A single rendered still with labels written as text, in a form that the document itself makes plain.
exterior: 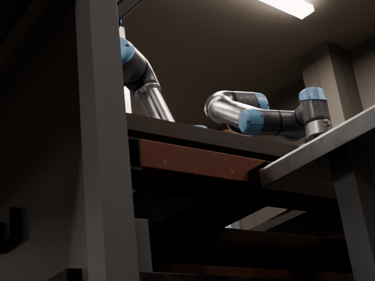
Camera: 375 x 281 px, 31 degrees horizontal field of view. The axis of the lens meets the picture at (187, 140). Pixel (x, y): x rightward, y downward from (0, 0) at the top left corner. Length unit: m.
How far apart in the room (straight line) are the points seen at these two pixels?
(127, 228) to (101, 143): 0.10
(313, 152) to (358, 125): 0.09
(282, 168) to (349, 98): 4.46
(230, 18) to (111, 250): 4.43
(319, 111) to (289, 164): 0.90
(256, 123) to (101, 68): 1.16
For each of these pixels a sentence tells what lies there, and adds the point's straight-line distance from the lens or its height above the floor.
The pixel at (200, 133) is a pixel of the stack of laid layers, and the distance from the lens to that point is 1.11.
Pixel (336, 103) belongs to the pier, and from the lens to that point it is 5.38.
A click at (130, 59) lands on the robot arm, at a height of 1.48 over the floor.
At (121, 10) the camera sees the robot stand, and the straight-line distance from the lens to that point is 2.77.
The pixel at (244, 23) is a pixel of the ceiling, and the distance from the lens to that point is 5.19.
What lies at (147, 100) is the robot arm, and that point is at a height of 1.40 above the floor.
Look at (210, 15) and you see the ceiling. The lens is 5.03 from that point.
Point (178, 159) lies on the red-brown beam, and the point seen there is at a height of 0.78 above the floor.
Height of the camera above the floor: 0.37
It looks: 24 degrees up
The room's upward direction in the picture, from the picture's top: 7 degrees counter-clockwise
